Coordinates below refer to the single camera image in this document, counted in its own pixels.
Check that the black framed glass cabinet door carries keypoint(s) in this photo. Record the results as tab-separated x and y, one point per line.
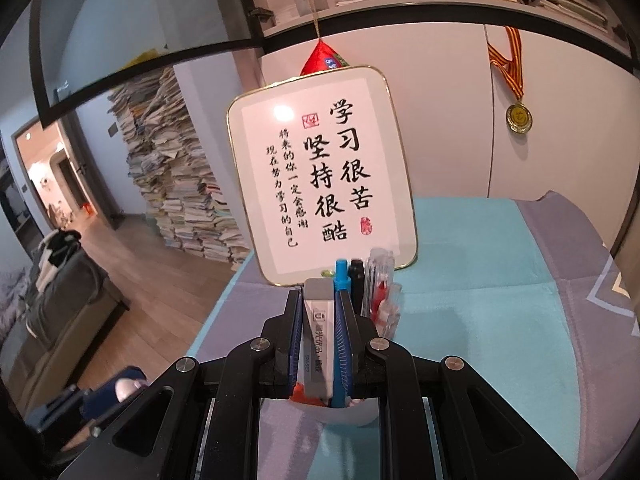
125	10

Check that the open wooden doorway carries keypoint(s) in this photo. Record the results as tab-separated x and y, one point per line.
55	175

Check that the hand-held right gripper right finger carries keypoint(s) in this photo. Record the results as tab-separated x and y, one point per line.
345	345

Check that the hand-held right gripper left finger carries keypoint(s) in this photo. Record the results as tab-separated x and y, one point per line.
297	340

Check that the white framed calligraphy sign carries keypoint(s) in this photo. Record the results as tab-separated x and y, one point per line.
300	185

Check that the tall floor pile of books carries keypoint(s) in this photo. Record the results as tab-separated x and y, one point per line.
190	210

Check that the translucent white pen holder cup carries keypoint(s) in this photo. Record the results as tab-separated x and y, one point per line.
345	415

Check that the stack of worn workbooks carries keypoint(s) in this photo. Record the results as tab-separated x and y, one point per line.
565	7

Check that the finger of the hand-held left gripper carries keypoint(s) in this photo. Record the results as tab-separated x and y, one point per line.
102	400

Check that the red gel pen clear cap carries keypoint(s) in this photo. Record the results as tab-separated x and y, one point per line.
381	285

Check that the white sleeved grey eraser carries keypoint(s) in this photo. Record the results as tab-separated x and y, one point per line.
320	340

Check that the black and white cloth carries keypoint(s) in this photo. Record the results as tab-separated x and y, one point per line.
55	255

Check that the grey sofa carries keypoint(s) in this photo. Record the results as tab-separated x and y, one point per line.
65	310

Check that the teal and grey table cloth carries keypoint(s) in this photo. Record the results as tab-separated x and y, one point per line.
475	310

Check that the pale pink small object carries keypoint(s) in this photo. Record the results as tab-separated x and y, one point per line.
127	390

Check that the red hanging pouch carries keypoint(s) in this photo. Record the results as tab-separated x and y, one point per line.
320	62

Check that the gold medal striped ribbon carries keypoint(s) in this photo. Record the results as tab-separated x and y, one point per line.
518	117

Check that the dark wall switch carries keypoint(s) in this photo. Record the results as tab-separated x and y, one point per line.
113	129

